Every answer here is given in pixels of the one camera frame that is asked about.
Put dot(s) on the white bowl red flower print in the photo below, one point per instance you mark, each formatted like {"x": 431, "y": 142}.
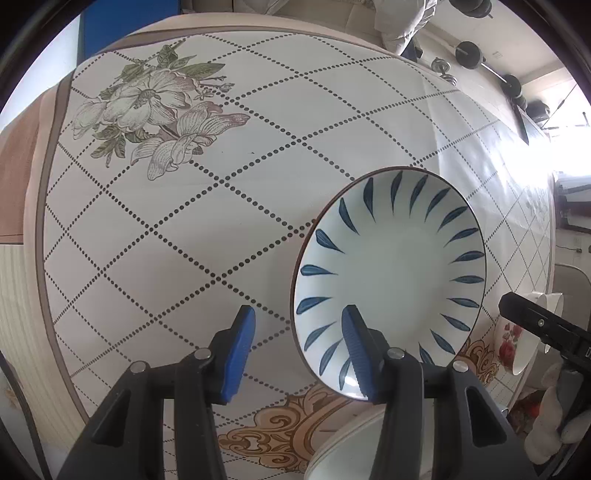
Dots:
{"x": 512, "y": 341}

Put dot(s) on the floral printed tablecloth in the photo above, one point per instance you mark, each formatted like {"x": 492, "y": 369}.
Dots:
{"x": 231, "y": 161}

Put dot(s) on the person's right hand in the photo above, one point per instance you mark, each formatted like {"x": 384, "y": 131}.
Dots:
{"x": 545, "y": 434}

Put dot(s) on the white bowl dark rim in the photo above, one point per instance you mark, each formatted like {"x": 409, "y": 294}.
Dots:
{"x": 341, "y": 443}

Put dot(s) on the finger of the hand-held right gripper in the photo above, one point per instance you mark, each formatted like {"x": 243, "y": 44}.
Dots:
{"x": 531, "y": 316}

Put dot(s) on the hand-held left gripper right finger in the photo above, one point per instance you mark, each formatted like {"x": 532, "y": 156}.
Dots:
{"x": 358, "y": 355}

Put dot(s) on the blue board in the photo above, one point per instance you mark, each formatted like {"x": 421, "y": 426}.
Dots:
{"x": 124, "y": 23}

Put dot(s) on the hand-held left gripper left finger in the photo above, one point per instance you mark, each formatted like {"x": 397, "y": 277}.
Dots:
{"x": 240, "y": 350}

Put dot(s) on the black barbell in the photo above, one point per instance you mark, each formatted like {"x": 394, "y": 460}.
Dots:
{"x": 468, "y": 54}

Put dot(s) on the white plate blue leaf pattern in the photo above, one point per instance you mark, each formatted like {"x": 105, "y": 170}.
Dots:
{"x": 397, "y": 277}

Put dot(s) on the chrome dumbbell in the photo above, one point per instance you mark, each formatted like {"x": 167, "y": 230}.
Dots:
{"x": 443, "y": 69}

